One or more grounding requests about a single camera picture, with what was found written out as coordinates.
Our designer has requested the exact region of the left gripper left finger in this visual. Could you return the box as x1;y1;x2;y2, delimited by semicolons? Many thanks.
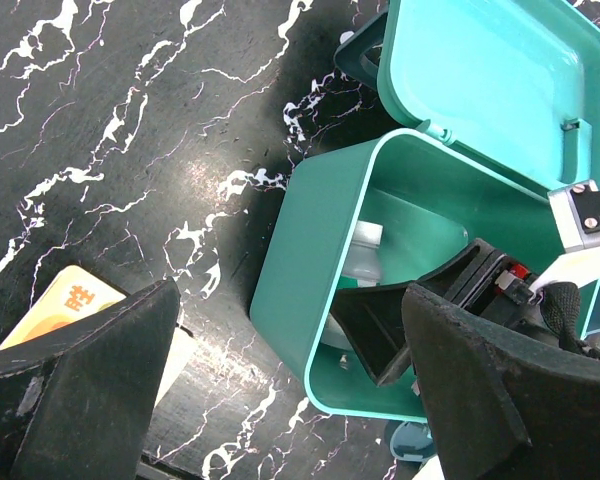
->
0;278;180;479

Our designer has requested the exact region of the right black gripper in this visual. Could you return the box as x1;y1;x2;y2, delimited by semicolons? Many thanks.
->
330;239;600;386

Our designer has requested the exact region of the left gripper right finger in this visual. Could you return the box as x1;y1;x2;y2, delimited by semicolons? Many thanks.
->
402;283;600;479

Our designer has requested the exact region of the white green bottle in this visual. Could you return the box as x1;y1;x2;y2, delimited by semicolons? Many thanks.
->
321;221;383;351

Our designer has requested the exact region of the teal medicine kit box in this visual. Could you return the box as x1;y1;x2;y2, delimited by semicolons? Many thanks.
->
248;0;600;462

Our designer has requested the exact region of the orange card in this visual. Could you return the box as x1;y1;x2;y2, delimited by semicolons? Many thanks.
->
0;265;194;403

